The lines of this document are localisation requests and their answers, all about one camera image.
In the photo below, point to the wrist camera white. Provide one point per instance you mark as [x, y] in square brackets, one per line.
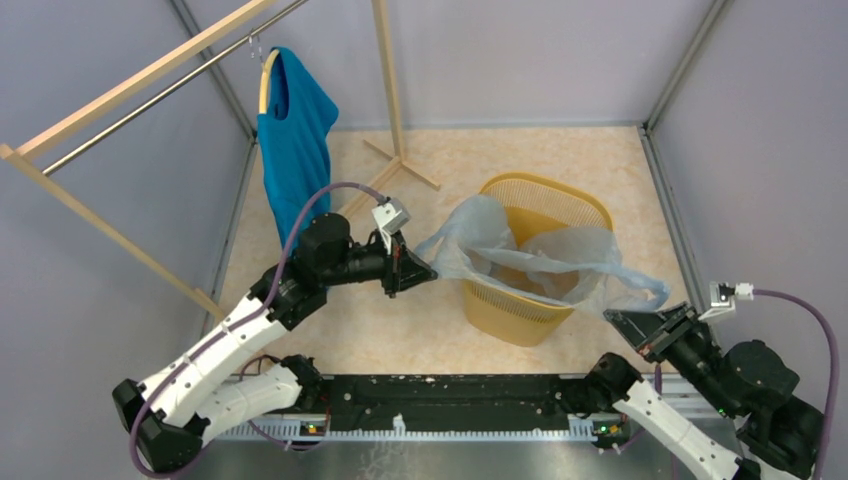
[389, 216]
[723, 299]

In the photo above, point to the light blue plastic trash bag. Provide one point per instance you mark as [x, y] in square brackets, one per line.
[576, 267]

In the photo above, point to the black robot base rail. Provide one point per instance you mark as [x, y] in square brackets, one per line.
[458, 403]

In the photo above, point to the wooden clothes hanger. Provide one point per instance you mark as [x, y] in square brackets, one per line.
[265, 81]

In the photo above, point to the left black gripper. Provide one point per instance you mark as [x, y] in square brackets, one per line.
[403, 270]

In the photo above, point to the white toothed cable duct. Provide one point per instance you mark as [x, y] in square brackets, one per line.
[292, 430]

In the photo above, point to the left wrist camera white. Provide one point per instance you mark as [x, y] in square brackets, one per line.
[389, 216]

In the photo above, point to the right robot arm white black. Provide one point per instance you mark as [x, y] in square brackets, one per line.
[782, 432]

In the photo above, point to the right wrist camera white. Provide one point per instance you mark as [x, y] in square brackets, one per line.
[723, 299]

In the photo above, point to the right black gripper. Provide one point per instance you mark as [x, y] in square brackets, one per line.
[639, 327]

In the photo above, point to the blue t-shirt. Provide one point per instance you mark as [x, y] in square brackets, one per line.
[293, 140]

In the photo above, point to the yellow plastic trash bin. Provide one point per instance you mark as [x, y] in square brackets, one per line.
[534, 205]

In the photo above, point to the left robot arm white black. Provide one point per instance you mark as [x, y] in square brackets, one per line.
[172, 415]

